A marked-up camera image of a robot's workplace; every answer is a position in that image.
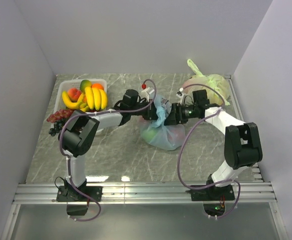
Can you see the tied green plastic bag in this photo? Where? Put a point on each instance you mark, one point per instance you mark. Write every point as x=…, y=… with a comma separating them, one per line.
x=214, y=81

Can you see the single yellow banana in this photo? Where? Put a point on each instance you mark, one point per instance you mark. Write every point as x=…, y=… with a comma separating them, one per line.
x=69, y=104

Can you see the aluminium mounting rail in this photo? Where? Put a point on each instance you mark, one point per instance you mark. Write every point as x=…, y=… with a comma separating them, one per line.
x=139, y=193

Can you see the orange red fake peach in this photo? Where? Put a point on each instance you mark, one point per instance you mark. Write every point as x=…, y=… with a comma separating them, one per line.
x=74, y=94

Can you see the blue printed plastic bag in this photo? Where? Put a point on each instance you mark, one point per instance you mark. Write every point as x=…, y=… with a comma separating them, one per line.
x=156, y=133

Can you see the orange fake fruit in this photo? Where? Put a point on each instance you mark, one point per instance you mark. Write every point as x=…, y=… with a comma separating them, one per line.
x=97, y=86

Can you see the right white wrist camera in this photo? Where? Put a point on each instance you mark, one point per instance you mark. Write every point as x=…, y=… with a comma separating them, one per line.
x=180, y=93

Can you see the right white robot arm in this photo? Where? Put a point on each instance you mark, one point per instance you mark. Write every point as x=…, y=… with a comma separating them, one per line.
x=242, y=147

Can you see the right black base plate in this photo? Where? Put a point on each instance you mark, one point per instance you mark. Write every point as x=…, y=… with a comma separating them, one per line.
x=213, y=194

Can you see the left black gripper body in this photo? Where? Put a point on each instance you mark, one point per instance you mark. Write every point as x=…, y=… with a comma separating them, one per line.
x=147, y=113

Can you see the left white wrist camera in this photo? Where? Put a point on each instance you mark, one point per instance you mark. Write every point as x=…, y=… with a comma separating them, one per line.
x=147, y=93

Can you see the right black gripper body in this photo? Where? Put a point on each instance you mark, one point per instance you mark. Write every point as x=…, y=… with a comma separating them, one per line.
x=185, y=113

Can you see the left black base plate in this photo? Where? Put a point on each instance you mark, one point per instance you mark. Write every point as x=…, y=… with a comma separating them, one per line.
x=78, y=199

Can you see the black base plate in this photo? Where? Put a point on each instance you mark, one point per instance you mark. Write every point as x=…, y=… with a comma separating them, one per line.
x=213, y=194
x=78, y=199

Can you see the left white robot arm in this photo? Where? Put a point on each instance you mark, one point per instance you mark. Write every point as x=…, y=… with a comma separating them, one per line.
x=78, y=134

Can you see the yellow banana bunch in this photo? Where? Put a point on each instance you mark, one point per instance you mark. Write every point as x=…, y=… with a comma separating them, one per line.
x=96, y=98

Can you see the green yellow mango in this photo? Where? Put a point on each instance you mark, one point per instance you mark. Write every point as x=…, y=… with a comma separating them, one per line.
x=84, y=84

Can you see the dark blue grape bunch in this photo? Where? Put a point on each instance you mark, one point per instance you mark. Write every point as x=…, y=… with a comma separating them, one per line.
x=57, y=127

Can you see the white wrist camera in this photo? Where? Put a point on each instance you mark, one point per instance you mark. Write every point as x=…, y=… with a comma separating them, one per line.
x=180, y=93
x=147, y=93

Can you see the white plastic fruit basket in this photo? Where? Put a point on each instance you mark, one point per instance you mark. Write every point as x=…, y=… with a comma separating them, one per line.
x=74, y=83

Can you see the light purple grape bunch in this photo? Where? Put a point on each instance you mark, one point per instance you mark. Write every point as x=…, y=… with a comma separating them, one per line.
x=59, y=115

